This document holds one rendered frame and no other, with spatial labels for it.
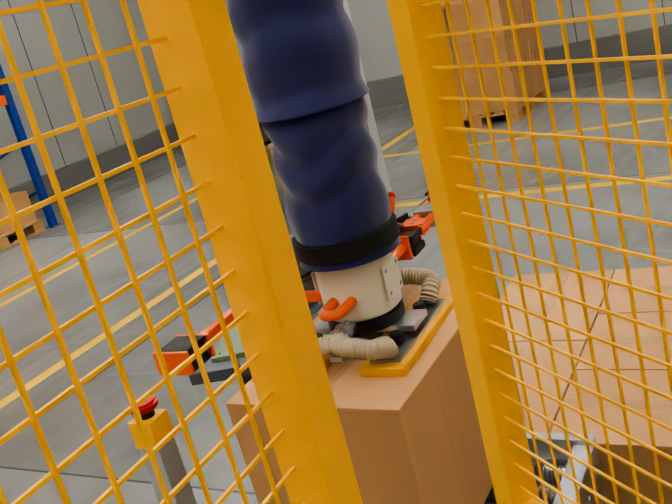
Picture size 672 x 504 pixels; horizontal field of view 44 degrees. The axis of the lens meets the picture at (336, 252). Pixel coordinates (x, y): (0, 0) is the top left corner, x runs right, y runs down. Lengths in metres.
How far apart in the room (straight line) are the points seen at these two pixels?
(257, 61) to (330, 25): 0.15
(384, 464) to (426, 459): 0.08
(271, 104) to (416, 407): 0.64
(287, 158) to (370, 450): 0.59
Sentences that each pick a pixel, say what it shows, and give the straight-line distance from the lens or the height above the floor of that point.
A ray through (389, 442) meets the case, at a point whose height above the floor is 1.00.
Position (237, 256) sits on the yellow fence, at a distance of 0.72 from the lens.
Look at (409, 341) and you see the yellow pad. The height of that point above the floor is 1.10.
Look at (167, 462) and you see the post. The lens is 2.02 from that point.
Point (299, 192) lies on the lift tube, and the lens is 1.65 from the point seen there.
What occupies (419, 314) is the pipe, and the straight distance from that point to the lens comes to 1.78.
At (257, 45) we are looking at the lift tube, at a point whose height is 1.74.
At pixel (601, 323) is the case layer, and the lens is 2.96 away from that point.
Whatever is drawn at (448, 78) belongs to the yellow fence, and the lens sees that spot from 1.12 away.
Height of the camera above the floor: 1.80
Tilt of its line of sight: 17 degrees down
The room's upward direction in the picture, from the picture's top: 15 degrees counter-clockwise
